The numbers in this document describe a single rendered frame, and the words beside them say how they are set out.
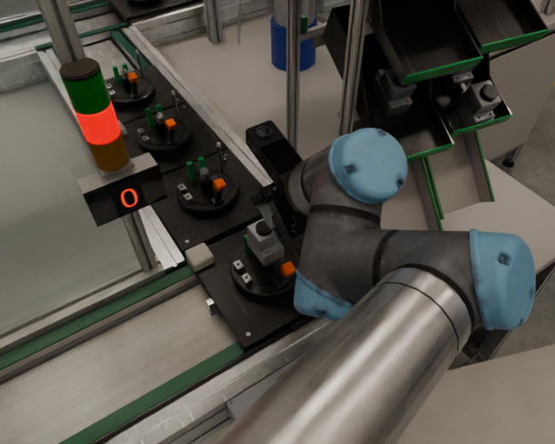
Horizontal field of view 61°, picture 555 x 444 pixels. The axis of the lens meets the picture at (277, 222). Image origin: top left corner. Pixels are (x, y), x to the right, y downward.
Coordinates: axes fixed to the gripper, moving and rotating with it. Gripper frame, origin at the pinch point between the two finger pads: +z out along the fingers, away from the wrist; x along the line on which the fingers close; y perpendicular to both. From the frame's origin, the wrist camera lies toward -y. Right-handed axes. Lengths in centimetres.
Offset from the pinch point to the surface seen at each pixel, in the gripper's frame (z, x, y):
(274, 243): 6.1, 0.6, 8.5
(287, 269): 2.1, -0.5, 13.1
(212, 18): 86, 42, -67
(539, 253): 9, 59, 39
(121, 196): 2.3, -20.0, -9.3
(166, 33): 97, 27, -71
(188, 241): 24.6, -10.2, 1.8
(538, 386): -4, 32, 54
